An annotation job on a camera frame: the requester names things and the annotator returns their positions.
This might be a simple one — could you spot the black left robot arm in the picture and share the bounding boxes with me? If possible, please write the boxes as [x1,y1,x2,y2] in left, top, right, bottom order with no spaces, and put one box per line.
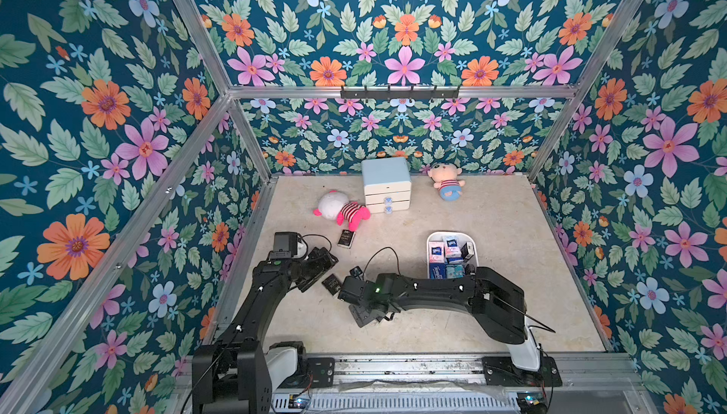
[185,232,338,413]

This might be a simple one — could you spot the pink tissue pack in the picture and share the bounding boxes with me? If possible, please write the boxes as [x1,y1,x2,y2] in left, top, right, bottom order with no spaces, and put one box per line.
[428,241,446,264]

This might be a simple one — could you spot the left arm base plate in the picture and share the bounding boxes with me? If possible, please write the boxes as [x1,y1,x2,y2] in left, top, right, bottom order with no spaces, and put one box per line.
[295,357,336,389]

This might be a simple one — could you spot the black packet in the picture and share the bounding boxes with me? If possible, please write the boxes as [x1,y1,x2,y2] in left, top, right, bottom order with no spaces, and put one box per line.
[460,242,475,262]
[337,230,355,249]

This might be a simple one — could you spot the black hook rail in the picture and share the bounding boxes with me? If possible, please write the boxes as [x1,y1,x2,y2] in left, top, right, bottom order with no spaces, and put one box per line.
[340,86,460,101]

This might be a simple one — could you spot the teal tissue pack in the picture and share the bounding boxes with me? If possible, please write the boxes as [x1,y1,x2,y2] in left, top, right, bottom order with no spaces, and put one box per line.
[446,264,466,279]

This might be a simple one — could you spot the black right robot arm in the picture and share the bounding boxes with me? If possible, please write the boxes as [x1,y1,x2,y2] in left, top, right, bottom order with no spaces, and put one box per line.
[338,266,541,372]

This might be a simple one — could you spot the white pink plush toy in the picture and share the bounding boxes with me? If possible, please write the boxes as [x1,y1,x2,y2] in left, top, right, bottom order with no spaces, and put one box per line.
[314,190,372,232]

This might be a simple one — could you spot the white oval storage tray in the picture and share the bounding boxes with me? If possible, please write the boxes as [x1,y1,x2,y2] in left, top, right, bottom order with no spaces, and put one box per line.
[426,232,479,280]

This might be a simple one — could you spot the black packet mid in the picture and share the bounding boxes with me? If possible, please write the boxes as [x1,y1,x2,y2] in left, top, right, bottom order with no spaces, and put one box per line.
[322,274,342,296]

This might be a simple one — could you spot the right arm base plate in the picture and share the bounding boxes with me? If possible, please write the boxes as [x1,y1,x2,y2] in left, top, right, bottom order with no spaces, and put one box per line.
[481,355,562,388]

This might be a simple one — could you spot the small blue-top drawer cabinet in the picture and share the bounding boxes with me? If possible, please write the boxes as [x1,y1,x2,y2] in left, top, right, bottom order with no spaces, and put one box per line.
[362,158,412,215]

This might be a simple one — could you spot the white blue tissue pack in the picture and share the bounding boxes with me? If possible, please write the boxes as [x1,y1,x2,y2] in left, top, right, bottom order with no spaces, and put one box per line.
[444,236,461,260]

